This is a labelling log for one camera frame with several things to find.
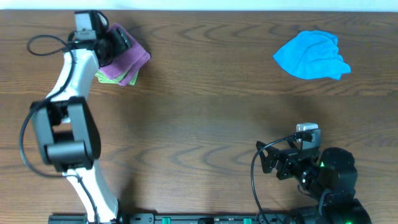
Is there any folded green cloth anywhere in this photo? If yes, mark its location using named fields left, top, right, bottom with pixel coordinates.
left=95, top=70, right=139, bottom=86

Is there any purple microfiber cloth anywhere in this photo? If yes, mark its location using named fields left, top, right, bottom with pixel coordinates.
left=99, top=23, right=149, bottom=79

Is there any left black cable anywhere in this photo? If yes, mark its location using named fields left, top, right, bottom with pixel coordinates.
left=19, top=11, right=109, bottom=224

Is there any blue crumpled cloth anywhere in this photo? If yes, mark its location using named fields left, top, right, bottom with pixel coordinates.
left=273, top=30, right=351, bottom=80

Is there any folded purple cloth in stack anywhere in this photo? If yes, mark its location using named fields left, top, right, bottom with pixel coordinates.
left=118, top=53, right=150, bottom=86

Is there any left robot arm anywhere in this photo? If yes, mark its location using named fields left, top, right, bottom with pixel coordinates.
left=21, top=27, right=132, bottom=223

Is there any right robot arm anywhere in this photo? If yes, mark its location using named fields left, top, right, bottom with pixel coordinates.
left=255, top=140, right=371, bottom=224

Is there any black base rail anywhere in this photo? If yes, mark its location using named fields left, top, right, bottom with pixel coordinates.
left=48, top=212, right=299, bottom=224

